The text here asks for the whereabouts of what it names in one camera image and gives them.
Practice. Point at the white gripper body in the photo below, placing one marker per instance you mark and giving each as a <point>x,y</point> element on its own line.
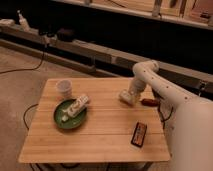
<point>135,89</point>

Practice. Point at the white sponge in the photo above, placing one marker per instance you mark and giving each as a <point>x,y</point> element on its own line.
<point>128,97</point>

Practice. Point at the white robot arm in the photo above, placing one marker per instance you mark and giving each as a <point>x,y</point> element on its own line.
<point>192,137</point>

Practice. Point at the red brown small object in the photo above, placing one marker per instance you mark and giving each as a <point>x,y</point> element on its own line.
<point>150,102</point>

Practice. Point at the black orange snack bar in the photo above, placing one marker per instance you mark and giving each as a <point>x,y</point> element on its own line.
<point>139,134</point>

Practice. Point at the white green carton box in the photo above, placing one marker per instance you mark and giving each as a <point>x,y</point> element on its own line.
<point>78,105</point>

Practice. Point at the wooden table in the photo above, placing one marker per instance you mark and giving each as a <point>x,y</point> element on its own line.
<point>105,135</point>

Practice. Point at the translucent plastic cup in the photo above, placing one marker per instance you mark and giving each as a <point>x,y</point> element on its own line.
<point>64,88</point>

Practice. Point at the small white cube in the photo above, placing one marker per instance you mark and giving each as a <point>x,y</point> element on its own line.
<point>64,118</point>

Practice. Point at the green plate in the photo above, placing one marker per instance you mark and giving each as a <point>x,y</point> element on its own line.
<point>70,123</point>

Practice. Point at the black round device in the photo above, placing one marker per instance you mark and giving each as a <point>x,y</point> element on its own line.
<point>67,35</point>

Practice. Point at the white spray bottle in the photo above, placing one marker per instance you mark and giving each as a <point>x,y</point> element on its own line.
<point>23,22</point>

